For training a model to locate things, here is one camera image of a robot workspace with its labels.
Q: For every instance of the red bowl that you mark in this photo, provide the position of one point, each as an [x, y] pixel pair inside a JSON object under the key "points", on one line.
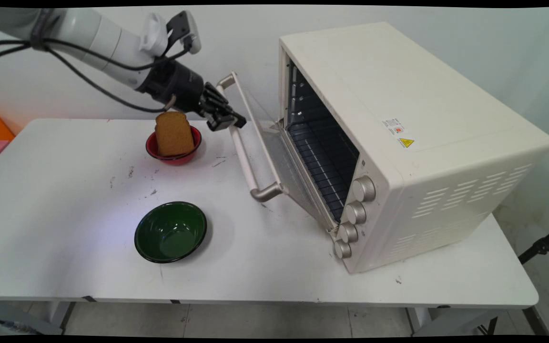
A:
{"points": [[175, 153]]}

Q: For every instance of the white table leg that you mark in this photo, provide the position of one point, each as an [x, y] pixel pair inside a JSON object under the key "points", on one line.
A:
{"points": [[60, 314], [420, 320]]}

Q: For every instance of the white label sticker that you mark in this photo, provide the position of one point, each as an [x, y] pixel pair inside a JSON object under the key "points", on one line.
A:
{"points": [[393, 126]]}

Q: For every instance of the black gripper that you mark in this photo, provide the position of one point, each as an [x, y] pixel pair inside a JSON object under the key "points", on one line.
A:
{"points": [[177, 88]]}

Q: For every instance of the cream toaster oven body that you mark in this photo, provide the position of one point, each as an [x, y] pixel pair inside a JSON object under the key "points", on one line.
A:
{"points": [[436, 143]]}

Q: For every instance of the dark green bowl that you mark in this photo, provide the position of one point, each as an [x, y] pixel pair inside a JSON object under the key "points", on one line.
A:
{"points": [[170, 232]]}

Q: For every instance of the black tripod stand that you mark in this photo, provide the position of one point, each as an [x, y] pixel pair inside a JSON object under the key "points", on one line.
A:
{"points": [[543, 247]]}

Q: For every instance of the silver oven knob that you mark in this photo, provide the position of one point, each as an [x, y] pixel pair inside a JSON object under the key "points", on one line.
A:
{"points": [[364, 189], [356, 212], [348, 233], [342, 249]]}

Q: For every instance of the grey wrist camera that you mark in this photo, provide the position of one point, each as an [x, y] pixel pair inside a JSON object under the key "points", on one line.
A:
{"points": [[186, 28]]}

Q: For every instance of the yellow warning sticker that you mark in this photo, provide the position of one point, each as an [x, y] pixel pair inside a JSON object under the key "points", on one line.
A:
{"points": [[406, 142]]}

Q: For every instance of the brown bread slice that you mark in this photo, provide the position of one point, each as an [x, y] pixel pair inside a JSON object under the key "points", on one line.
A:
{"points": [[174, 134]]}

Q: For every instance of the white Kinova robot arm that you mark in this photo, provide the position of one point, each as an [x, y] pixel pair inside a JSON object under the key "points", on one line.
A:
{"points": [[79, 33]]}

